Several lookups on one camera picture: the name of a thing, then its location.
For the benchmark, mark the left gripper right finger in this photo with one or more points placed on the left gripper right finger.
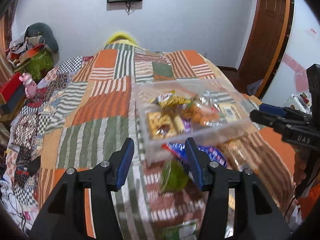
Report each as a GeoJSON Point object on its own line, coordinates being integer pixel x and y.
{"type": "Point", "coordinates": [256, 214]}

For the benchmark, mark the wooden door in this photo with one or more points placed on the wooden door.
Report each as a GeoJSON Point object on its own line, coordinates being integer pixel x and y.
{"type": "Point", "coordinates": [266, 42]}

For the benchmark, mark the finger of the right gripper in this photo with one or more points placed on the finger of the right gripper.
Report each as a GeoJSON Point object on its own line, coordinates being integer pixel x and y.
{"type": "Point", "coordinates": [295, 122]}
{"type": "Point", "coordinates": [281, 111]}

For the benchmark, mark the green snack packet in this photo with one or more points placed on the green snack packet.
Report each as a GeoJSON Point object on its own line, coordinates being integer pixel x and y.
{"type": "Point", "coordinates": [173, 177]}

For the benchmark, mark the yellow snack packet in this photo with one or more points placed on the yellow snack packet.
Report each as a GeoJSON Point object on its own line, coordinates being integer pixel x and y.
{"type": "Point", "coordinates": [170, 100]}

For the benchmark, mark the caramel popcorn pack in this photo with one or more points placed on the caramel popcorn pack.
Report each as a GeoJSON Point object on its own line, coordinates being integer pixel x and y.
{"type": "Point", "coordinates": [160, 125]}

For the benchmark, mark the green patterned bag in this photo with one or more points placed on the green patterned bag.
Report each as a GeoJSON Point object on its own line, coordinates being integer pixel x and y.
{"type": "Point", "coordinates": [39, 65]}

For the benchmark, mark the clear plastic storage box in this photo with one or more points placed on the clear plastic storage box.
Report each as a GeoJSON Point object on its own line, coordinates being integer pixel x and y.
{"type": "Point", "coordinates": [218, 94]}

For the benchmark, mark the patchwork striped bed quilt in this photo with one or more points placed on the patchwork striped bed quilt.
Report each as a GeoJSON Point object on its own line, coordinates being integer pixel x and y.
{"type": "Point", "coordinates": [85, 110]}

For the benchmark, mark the clear bag round biscuits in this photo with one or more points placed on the clear bag round biscuits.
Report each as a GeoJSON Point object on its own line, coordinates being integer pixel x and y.
{"type": "Point", "coordinates": [184, 231]}

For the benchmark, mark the clear biscuit stick pack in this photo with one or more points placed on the clear biscuit stick pack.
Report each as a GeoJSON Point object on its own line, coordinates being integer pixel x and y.
{"type": "Point", "coordinates": [232, 152]}

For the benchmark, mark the orange fried snack bag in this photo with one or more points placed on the orange fried snack bag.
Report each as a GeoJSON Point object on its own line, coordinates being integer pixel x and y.
{"type": "Point", "coordinates": [200, 114]}

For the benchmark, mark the pink plush toy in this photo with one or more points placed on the pink plush toy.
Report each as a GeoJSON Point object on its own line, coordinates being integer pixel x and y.
{"type": "Point", "coordinates": [30, 85]}

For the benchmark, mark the red gift box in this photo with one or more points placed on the red gift box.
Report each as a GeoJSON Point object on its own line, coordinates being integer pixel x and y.
{"type": "Point", "coordinates": [9, 88]}

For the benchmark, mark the dark blue box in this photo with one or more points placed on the dark blue box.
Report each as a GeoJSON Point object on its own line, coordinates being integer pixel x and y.
{"type": "Point", "coordinates": [10, 106]}

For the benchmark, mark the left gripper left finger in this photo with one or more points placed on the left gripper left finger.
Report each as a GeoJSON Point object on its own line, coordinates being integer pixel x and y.
{"type": "Point", "coordinates": [63, 213]}

